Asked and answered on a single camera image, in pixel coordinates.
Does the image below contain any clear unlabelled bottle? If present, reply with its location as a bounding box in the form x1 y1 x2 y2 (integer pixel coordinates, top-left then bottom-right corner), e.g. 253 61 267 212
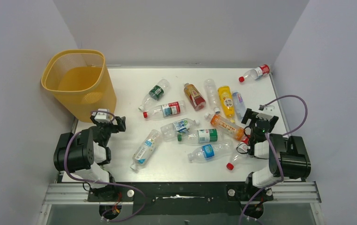
204 79 220 114

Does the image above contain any blue white label crushed bottle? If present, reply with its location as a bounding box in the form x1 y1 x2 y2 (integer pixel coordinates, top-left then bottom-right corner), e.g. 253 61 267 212
160 118 200 141

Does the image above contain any red label tea bottle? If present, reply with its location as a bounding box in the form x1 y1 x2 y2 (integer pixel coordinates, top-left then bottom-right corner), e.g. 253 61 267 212
183 83 206 111

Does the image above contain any red white label water bottle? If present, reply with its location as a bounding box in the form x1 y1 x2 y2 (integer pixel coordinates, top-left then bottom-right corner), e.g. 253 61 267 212
143 100 187 120

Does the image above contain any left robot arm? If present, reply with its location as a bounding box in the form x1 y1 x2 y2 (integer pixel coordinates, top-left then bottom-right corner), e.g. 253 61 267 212
67 115 126 197

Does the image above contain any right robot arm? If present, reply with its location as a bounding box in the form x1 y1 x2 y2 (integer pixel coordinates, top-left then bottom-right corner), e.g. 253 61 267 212
241 109 311 200

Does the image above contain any yellow mesh waste bin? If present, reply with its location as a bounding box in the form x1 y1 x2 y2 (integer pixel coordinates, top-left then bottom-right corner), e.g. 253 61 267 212
41 49 117 123

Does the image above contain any small blue label bottle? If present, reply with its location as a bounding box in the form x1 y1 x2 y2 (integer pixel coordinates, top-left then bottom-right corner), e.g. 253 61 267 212
232 90 246 121

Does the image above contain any orange drink bottle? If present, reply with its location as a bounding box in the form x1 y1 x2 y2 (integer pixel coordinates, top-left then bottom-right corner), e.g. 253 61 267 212
204 113 246 141

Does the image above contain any yellow juice bottle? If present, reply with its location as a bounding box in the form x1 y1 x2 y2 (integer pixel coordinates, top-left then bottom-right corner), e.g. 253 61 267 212
218 86 235 123

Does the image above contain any blue label bottle lower left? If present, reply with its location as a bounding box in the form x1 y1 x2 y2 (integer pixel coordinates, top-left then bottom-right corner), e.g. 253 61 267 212
130 129 163 171

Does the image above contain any red label bottle near right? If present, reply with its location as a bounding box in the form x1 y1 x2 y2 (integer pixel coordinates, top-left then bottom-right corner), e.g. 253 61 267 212
226 137 250 171

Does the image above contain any red cap bottle far corner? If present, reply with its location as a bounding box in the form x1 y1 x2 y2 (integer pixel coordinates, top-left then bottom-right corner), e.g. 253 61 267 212
238 64 272 83

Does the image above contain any green cap water bottle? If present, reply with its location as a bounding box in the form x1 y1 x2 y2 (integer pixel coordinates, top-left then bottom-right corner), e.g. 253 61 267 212
177 128 224 145

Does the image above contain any blue label clear bottle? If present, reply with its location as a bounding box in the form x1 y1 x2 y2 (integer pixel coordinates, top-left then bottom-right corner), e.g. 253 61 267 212
187 140 235 163

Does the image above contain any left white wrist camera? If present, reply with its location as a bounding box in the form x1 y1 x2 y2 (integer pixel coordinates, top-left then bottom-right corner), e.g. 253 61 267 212
91 108 112 123

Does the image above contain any aluminium rail frame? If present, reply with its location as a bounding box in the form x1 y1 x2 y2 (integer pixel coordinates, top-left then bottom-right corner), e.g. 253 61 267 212
44 181 324 225

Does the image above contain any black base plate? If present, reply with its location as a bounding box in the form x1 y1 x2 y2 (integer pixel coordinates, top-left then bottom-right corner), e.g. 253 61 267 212
87 181 274 219

